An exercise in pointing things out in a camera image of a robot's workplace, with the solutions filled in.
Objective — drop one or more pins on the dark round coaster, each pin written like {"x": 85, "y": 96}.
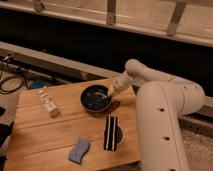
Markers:
{"x": 120, "y": 136}

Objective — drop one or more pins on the blue sponge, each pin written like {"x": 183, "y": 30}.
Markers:
{"x": 79, "y": 150}

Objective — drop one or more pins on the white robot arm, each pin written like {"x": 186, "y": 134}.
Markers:
{"x": 160, "y": 101}

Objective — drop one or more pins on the dark ceramic bowl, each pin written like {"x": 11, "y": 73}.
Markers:
{"x": 95, "y": 98}

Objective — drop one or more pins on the blue object behind table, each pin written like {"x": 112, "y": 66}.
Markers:
{"x": 37, "y": 84}

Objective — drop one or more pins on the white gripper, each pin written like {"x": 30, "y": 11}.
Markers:
{"x": 118, "y": 85}

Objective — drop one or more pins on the white plastic bottle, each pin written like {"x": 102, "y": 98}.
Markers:
{"x": 50, "y": 105}

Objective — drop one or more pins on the small red-brown object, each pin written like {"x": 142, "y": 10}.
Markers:
{"x": 114, "y": 105}

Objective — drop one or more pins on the black white striped cloth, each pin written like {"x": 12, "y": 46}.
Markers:
{"x": 110, "y": 134}

